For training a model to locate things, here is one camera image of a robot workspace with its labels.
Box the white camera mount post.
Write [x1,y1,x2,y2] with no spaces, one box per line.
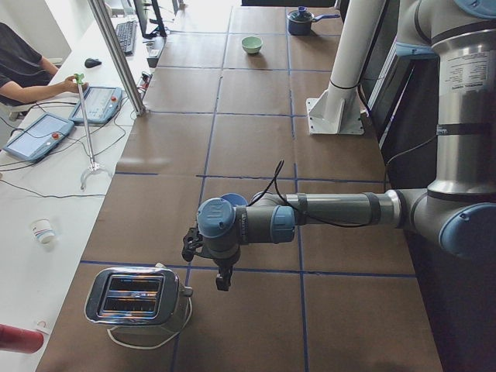
[306,0,387,135]

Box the person's forearm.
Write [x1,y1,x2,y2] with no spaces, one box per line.
[1,81,64,104]

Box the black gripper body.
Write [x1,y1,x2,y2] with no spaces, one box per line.
[202,247,241,270]

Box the silver toaster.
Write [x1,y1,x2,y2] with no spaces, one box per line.
[84,266,193,335]

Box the aluminium frame post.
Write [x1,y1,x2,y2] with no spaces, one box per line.
[88,0,146,116]

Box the red cylinder bottle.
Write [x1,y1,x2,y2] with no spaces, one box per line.
[1,324,44,353]

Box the person's hand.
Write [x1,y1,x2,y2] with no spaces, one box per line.
[61,76,88,93]

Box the reacher grabber tool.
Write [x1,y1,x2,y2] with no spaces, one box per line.
[74,74,112,191]

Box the teach pendant tablet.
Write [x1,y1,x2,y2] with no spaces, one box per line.
[2,112,74,162]
[84,87,122,126]

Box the black keyboard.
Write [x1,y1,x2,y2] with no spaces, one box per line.
[115,21,136,56]

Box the computer monitor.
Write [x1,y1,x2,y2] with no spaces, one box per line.
[133,0,167,40]

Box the green bowl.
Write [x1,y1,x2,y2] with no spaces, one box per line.
[241,36,263,55]

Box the black computer mouse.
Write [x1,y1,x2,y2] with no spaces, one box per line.
[84,58,102,68]

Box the white toaster cable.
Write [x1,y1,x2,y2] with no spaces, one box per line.
[106,298,194,351]

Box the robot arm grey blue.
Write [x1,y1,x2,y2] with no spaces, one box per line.
[182,1,495,291]

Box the blue bowl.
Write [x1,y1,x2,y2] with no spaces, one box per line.
[220,193,248,206]

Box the blue saucepan with lid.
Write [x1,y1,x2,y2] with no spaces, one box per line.
[287,6,340,36]

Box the near teach pendant tablet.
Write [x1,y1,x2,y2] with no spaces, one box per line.
[2,112,74,162]

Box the far teach pendant tablet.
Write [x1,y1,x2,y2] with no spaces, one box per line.
[84,87,122,126]

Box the paper cup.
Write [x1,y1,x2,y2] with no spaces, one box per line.
[30,219,55,244]

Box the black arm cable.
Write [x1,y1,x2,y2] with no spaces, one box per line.
[250,159,383,229]

